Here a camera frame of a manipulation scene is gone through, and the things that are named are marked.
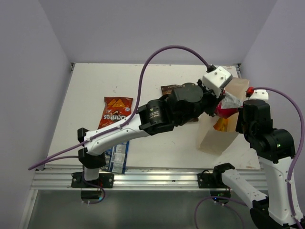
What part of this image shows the pink snack bag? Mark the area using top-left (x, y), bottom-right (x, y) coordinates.
top-left (215, 92), bottom-right (243, 119)

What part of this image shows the orange Lot 100 gummy bag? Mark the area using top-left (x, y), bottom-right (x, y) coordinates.
top-left (213, 118), bottom-right (228, 132)

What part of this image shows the white paper bag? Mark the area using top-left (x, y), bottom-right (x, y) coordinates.
top-left (196, 77), bottom-right (251, 155)

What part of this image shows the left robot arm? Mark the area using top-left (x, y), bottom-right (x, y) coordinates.
top-left (77, 79), bottom-right (226, 187)

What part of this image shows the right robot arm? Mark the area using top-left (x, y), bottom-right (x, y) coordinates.
top-left (212, 100), bottom-right (305, 229)

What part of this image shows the brown Kettle chips bag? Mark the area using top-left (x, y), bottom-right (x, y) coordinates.
top-left (161, 83), bottom-right (200, 123)

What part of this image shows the red Doritos chip bag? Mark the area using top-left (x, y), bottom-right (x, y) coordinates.
top-left (98, 97), bottom-right (133, 129)

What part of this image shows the blue cookie packet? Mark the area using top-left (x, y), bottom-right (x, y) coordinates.
top-left (101, 141), bottom-right (129, 174)

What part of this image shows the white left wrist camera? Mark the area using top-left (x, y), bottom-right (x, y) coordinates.
top-left (202, 66), bottom-right (233, 98)

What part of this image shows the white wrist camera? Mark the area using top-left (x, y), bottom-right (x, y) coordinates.
top-left (246, 87), bottom-right (269, 102)
top-left (202, 66), bottom-right (233, 98)

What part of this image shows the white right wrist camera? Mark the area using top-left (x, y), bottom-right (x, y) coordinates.
top-left (246, 87), bottom-right (269, 102)

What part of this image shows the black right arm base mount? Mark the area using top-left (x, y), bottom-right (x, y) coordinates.
top-left (197, 170), bottom-right (228, 189)

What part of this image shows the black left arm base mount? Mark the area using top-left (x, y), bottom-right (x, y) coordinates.
top-left (71, 171), bottom-right (114, 189)

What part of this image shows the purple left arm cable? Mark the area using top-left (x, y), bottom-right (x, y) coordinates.
top-left (28, 45), bottom-right (215, 206)

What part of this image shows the aluminium table frame rail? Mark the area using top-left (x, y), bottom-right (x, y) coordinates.
top-left (18, 62), bottom-right (294, 229)

